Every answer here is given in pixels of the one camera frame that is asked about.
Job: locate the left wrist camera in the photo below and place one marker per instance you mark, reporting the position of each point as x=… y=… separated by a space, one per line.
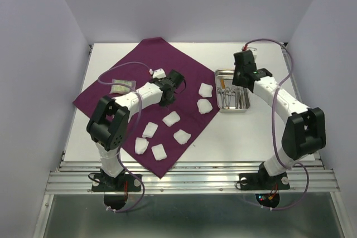
x=159 y=73

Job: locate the packaged gauze bag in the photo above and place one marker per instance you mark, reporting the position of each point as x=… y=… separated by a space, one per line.
x=122 y=86

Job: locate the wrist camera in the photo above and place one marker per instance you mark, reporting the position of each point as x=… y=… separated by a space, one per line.
x=159 y=73
x=252 y=49

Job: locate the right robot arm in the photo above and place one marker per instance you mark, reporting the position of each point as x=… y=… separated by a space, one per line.
x=304 y=132

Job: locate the white gauze pad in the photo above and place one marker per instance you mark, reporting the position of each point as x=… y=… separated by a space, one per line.
x=149 y=130
x=159 y=152
x=171 y=119
x=205 y=90
x=181 y=137
x=204 y=106
x=141 y=145

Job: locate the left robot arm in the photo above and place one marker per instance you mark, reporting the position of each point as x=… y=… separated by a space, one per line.
x=109 y=122

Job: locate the steel hemostat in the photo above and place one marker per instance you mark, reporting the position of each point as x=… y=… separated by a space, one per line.
x=221 y=93

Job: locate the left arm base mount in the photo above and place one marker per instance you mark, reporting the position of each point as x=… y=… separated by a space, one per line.
x=119 y=194

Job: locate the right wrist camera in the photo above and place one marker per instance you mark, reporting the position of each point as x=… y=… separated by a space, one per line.
x=252 y=49

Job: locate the purple cloth drape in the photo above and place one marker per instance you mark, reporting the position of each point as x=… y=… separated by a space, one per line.
x=157 y=53

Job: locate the stainless steel tray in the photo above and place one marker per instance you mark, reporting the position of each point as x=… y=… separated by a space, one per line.
x=227 y=76

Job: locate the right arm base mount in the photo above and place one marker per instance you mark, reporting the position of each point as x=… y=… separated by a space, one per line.
x=267 y=187

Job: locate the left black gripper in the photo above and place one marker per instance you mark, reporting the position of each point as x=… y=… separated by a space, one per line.
x=164 y=103

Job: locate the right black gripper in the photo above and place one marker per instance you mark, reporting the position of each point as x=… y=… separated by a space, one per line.
x=235 y=79

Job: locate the aluminium rail frame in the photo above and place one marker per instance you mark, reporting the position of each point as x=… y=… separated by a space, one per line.
x=197 y=197

